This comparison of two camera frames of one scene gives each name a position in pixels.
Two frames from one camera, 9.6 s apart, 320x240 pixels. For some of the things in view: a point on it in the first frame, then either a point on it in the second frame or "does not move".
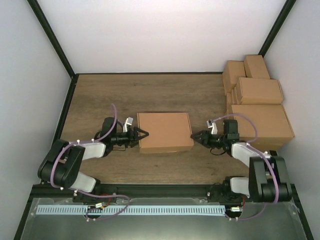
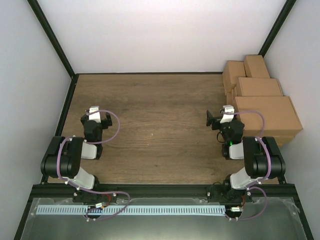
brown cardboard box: x=168 y=132 to x=280 y=117
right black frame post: x=277 y=27 does not move
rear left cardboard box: x=233 y=71 does not move
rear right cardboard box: x=255 y=67 does not move
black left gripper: x=132 y=137 to x=109 y=123
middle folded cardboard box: x=258 y=91 does not move
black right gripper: x=206 y=143 to x=210 y=119
